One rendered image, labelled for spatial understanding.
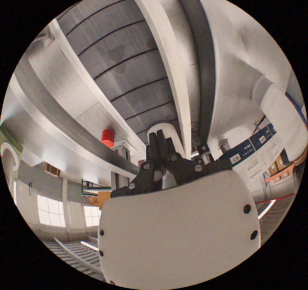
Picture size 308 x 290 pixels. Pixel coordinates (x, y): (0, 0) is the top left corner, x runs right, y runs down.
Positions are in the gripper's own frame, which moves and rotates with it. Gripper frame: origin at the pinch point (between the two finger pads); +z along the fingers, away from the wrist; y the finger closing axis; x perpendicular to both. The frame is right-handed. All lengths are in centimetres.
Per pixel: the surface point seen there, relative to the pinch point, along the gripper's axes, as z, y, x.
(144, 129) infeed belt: 6.9, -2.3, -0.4
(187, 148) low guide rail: 5.4, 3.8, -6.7
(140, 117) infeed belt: 5.9, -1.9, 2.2
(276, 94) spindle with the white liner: -0.3, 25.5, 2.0
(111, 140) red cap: 9.3, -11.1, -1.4
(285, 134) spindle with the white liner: -5.3, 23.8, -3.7
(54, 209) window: -34, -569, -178
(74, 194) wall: 117, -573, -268
